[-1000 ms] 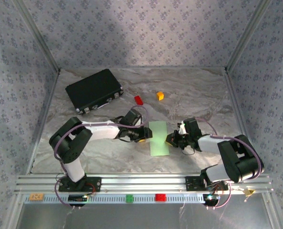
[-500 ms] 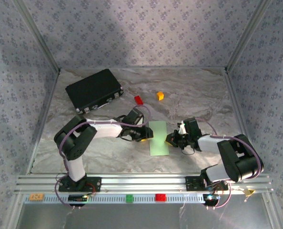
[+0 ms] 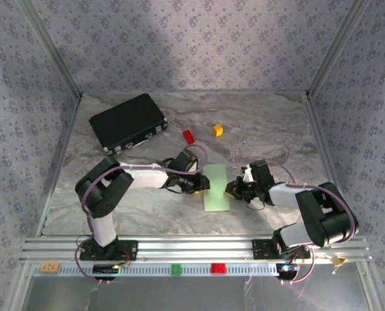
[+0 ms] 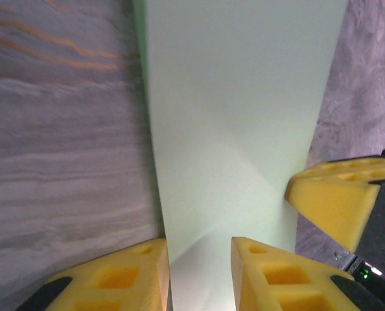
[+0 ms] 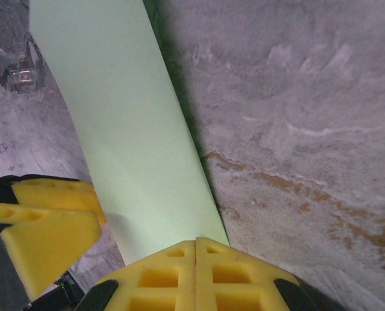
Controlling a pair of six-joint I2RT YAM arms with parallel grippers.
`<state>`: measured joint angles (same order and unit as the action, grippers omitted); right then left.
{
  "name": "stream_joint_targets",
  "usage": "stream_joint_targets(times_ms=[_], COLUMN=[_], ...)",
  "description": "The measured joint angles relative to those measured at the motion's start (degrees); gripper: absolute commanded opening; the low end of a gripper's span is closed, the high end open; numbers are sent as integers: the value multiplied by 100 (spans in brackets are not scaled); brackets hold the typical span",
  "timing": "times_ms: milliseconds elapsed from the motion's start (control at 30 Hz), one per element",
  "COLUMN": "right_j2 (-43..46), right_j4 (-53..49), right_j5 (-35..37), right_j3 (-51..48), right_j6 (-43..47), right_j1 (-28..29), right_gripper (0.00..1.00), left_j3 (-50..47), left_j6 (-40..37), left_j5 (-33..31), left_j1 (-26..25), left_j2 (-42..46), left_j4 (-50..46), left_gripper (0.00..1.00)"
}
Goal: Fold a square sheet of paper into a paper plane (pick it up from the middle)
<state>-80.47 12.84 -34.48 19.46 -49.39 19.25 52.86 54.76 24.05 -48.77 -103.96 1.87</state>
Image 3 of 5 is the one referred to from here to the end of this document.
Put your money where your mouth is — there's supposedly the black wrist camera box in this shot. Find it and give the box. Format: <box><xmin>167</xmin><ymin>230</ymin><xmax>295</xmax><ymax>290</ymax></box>
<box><xmin>172</xmin><ymin>150</ymin><xmax>199</xmax><ymax>173</ymax></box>
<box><xmin>250</xmin><ymin>159</ymin><xmax>277</xmax><ymax>186</ymax></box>

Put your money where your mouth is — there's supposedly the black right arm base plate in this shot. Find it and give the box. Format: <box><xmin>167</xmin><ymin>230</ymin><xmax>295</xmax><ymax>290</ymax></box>
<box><xmin>251</xmin><ymin>238</ymin><xmax>312</xmax><ymax>260</ymax></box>

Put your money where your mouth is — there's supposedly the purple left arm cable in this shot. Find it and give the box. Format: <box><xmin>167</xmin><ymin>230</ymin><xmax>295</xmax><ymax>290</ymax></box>
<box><xmin>74</xmin><ymin>144</ymin><xmax>209</xmax><ymax>286</ymax></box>

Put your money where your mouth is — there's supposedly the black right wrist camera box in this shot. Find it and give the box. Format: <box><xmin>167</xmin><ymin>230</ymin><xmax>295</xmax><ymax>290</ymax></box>
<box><xmin>250</xmin><ymin>159</ymin><xmax>277</xmax><ymax>186</ymax></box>

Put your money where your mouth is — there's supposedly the aluminium table edge rail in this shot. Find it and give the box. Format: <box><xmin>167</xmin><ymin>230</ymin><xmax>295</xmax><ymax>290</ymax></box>
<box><xmin>36</xmin><ymin>93</ymin><xmax>84</xmax><ymax>237</ymax></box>
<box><xmin>304</xmin><ymin>93</ymin><xmax>355</xmax><ymax>237</ymax></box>

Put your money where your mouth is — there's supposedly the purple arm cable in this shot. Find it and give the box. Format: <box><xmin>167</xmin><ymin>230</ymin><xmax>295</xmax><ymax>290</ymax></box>
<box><xmin>74</xmin><ymin>144</ymin><xmax>209</xmax><ymax>286</ymax></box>
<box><xmin>266</xmin><ymin>160</ymin><xmax>360</xmax><ymax>286</ymax></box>

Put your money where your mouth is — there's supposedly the black hard case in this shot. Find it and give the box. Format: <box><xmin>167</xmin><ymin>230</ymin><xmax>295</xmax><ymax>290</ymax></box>
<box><xmin>88</xmin><ymin>93</ymin><xmax>169</xmax><ymax>156</ymax></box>

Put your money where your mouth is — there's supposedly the black left controller board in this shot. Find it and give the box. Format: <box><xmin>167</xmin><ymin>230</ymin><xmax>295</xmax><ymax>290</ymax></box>
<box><xmin>93</xmin><ymin>264</ymin><xmax>121</xmax><ymax>275</ymax></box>

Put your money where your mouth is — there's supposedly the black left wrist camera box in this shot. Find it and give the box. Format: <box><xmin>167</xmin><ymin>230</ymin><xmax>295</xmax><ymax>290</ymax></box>
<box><xmin>172</xmin><ymin>150</ymin><xmax>199</xmax><ymax>173</ymax></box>

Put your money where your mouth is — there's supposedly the white slotted cable duct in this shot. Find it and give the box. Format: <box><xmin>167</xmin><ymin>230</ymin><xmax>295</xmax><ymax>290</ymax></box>
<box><xmin>32</xmin><ymin>262</ymin><xmax>277</xmax><ymax>277</ymax></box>

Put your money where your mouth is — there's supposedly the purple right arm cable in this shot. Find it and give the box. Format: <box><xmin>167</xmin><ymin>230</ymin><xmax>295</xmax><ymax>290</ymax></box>
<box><xmin>266</xmin><ymin>160</ymin><xmax>360</xmax><ymax>286</ymax></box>

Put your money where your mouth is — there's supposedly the light green paper sheet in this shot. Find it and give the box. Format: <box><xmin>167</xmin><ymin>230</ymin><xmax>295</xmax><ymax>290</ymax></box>
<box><xmin>202</xmin><ymin>163</ymin><xmax>231</xmax><ymax>213</ymax></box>

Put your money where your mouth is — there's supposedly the black controller board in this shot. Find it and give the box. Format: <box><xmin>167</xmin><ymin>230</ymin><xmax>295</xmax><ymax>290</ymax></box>
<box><xmin>275</xmin><ymin>263</ymin><xmax>300</xmax><ymax>276</ymax></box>
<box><xmin>93</xmin><ymin>264</ymin><xmax>121</xmax><ymax>275</ymax></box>

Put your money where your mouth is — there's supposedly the aluminium mounting rail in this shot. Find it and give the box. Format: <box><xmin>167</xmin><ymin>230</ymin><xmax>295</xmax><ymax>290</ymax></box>
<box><xmin>19</xmin><ymin>236</ymin><xmax>373</xmax><ymax>264</ymax></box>

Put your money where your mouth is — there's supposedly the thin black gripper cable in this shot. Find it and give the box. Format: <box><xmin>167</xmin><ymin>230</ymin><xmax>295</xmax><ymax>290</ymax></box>
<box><xmin>246</xmin><ymin>194</ymin><xmax>266</xmax><ymax>212</ymax></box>

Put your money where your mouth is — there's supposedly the black right controller board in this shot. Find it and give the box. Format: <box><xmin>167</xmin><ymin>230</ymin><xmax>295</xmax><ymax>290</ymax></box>
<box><xmin>275</xmin><ymin>263</ymin><xmax>300</xmax><ymax>276</ymax></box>

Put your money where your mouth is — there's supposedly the thin red wire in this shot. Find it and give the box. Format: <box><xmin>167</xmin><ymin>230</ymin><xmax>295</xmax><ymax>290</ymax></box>
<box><xmin>116</xmin><ymin>248</ymin><xmax>132</xmax><ymax>265</ymax></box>

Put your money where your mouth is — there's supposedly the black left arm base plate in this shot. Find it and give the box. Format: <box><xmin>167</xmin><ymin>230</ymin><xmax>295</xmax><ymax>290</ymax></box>
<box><xmin>78</xmin><ymin>239</ymin><xmax>139</xmax><ymax>262</ymax></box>

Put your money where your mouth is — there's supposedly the aluminium frame post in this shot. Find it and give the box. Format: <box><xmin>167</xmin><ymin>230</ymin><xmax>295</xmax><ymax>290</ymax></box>
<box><xmin>19</xmin><ymin>0</ymin><xmax>84</xmax><ymax>98</ymax></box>
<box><xmin>305</xmin><ymin>0</ymin><xmax>371</xmax><ymax>98</ymax></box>

